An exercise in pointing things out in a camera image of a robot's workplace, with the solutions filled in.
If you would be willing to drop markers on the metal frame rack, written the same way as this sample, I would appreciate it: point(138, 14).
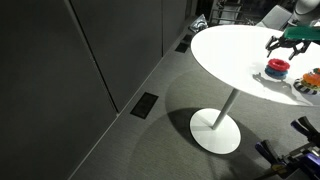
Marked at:
point(229, 12)

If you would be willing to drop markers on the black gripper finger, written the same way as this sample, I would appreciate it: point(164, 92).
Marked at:
point(302, 49)
point(273, 43)

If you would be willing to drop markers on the black floor vent panel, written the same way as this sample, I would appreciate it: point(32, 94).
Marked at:
point(144, 105)

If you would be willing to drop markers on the silver object on floor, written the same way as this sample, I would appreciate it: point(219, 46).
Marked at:
point(199, 24)

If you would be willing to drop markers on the far black floor vent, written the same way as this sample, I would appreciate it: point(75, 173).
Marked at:
point(182, 48)

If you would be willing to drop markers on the white round pedestal table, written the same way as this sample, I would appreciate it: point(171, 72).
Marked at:
point(236, 55)

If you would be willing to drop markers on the green black gripper body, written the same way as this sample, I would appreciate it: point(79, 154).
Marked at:
point(293, 36)

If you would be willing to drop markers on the grey chair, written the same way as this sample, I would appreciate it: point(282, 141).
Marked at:
point(276, 18)

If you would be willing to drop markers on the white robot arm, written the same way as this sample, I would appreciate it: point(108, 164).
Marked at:
point(305, 13)

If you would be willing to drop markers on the black blue spring clamp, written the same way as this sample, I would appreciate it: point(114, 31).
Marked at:
point(303, 126)

